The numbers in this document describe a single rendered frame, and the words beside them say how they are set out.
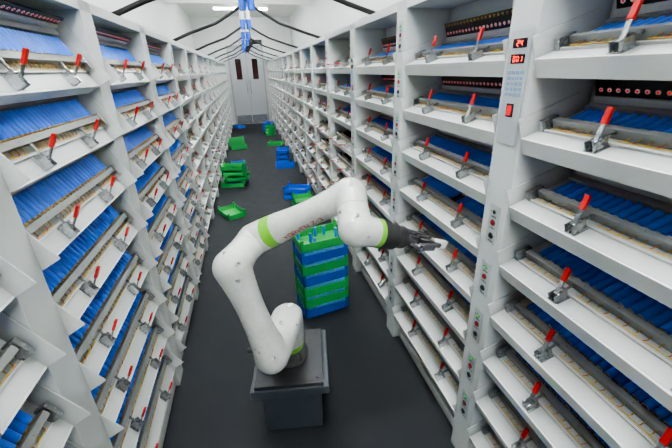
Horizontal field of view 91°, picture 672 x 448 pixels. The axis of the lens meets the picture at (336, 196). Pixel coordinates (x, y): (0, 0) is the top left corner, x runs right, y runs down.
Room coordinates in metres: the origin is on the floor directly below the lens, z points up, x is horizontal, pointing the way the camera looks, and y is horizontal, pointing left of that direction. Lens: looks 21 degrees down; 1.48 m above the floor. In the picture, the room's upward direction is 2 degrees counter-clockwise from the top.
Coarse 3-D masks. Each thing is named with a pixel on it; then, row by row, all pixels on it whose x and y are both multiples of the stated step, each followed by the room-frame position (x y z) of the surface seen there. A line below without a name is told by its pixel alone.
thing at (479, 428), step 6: (474, 426) 0.84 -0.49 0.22; (480, 426) 0.85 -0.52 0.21; (486, 426) 0.84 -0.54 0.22; (468, 432) 0.84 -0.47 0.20; (474, 432) 0.85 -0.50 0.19; (480, 432) 0.85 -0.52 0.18; (486, 432) 0.84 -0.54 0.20; (492, 432) 0.82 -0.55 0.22; (474, 438) 0.83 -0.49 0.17; (480, 438) 0.83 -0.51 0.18; (486, 438) 0.82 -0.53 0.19; (492, 438) 0.81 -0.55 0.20; (474, 444) 0.81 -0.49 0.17; (480, 444) 0.81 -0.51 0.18; (486, 444) 0.80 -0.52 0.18; (492, 444) 0.80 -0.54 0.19; (498, 444) 0.80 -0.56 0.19
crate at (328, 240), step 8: (328, 224) 1.97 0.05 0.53; (336, 224) 1.96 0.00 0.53; (304, 232) 1.91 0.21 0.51; (312, 232) 1.93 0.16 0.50; (320, 232) 1.95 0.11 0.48; (328, 232) 1.95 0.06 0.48; (296, 240) 1.77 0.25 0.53; (304, 240) 1.85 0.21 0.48; (312, 240) 1.84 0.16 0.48; (320, 240) 1.84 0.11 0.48; (328, 240) 1.76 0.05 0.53; (336, 240) 1.78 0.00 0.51; (304, 248) 1.70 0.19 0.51; (312, 248) 1.72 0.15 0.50; (320, 248) 1.74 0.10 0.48
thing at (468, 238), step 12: (408, 180) 1.52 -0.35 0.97; (408, 192) 1.46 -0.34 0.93; (420, 204) 1.32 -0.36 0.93; (432, 204) 1.29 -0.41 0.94; (444, 204) 1.26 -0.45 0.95; (432, 216) 1.22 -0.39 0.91; (444, 216) 1.18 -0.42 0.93; (444, 228) 1.14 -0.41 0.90; (456, 228) 1.08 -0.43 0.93; (468, 228) 1.06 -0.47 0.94; (480, 228) 1.04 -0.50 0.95; (456, 240) 1.07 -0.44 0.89; (468, 240) 0.99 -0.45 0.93
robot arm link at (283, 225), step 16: (320, 192) 1.05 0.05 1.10; (336, 192) 0.98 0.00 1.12; (352, 192) 0.95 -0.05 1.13; (288, 208) 1.07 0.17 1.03; (304, 208) 1.02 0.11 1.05; (320, 208) 0.99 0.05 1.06; (336, 208) 0.96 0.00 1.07; (272, 224) 1.04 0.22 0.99; (288, 224) 1.02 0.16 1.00; (304, 224) 1.01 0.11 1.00
